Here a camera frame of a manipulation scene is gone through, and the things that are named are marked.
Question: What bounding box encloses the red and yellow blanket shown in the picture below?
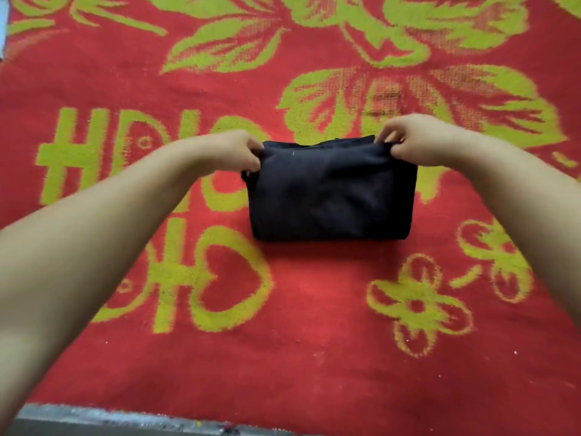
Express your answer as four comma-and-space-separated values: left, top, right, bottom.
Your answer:
0, 0, 581, 436

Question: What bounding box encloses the person's right hand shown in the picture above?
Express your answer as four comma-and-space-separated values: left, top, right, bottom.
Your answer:
374, 113, 482, 169

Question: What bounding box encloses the person's left hand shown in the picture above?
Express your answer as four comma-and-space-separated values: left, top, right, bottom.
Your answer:
195, 130, 266, 176

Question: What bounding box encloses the person's left forearm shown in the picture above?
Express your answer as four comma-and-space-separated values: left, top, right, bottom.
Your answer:
0, 140, 219, 432

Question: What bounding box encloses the person's right forearm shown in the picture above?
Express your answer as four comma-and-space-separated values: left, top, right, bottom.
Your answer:
458, 131, 581, 328

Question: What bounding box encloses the plain black garment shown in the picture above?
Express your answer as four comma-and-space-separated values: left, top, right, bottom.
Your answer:
240, 134, 419, 242

